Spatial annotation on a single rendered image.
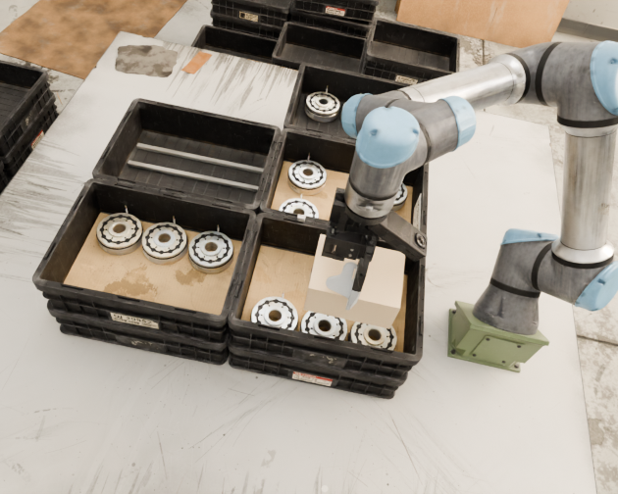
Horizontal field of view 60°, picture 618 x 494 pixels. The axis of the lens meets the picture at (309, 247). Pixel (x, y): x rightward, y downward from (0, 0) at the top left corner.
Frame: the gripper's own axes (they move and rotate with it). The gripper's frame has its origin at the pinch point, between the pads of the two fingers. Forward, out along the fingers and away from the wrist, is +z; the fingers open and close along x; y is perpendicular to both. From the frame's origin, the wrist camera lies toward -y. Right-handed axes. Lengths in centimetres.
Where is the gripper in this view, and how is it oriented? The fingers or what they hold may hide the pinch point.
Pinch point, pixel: (356, 276)
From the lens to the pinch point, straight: 97.2
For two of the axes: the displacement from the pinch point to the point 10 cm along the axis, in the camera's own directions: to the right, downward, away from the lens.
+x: -1.8, 7.8, -6.0
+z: -1.2, 5.9, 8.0
